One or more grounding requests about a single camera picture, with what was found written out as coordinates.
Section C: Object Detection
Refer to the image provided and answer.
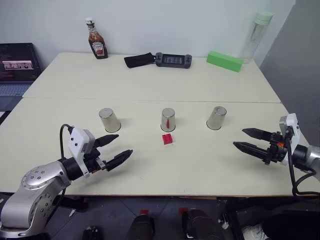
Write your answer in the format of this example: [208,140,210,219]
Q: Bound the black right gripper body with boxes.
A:
[262,130,292,165]

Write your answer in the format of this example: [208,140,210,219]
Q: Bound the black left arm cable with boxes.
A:
[51,123,75,213]

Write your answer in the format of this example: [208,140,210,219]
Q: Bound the ketchup bottle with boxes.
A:
[84,17,109,60]

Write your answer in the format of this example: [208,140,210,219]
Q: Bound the white sneaker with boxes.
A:
[241,223,270,240]

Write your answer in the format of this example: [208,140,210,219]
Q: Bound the black handheld controller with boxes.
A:
[154,52,193,69]

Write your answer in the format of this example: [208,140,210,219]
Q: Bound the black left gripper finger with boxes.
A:
[93,134,120,149]
[105,149,134,172]

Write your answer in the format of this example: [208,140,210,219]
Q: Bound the dark rounded robot foot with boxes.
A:
[126,214,156,240]
[181,208,226,240]

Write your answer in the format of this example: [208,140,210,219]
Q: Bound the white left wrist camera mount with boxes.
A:
[67,127,96,179]

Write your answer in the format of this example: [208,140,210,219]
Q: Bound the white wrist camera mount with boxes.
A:
[67,127,96,179]
[278,112,302,167]

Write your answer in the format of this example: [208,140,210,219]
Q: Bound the red toy brick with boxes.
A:
[161,134,175,146]

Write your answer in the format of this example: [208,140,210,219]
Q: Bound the green rectangular block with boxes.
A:
[206,50,244,73]

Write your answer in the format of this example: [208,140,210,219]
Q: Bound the open laptop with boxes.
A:
[0,42,43,111]

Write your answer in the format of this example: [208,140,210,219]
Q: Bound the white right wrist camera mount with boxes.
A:
[278,112,302,167]

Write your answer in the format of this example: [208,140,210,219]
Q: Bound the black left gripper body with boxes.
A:
[84,147,109,175]

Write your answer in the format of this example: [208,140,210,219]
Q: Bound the steel cup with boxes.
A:
[206,106,228,131]
[98,107,122,133]
[160,107,176,132]

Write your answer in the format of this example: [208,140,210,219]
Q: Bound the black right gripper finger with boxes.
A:
[232,141,269,161]
[241,127,273,142]

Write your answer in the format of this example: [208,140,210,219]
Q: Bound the black cloth pouch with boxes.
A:
[123,52,157,69]

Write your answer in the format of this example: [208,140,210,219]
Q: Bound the clear bottle with green lid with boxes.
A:
[238,9,274,65]

